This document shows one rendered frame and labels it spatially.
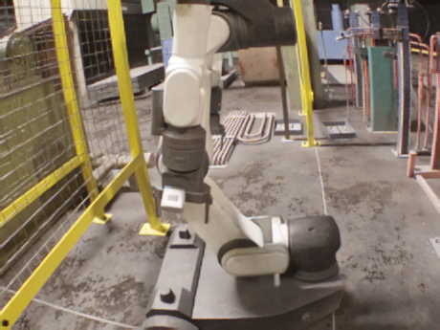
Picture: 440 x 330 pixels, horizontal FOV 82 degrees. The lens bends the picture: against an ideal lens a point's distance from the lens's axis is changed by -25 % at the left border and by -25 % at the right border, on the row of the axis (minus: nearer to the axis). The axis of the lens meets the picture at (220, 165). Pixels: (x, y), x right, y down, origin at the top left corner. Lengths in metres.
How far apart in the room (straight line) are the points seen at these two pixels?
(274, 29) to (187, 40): 0.26
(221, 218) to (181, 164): 0.34
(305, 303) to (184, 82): 0.72
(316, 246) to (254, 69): 4.46
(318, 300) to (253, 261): 0.25
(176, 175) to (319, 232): 0.51
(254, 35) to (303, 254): 0.64
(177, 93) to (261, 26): 0.30
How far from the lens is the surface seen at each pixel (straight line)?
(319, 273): 1.07
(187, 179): 0.67
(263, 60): 5.24
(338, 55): 8.18
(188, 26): 0.59
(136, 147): 1.55
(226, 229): 0.95
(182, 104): 0.58
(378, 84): 2.88
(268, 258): 0.96
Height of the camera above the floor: 0.92
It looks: 23 degrees down
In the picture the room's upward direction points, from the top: 8 degrees counter-clockwise
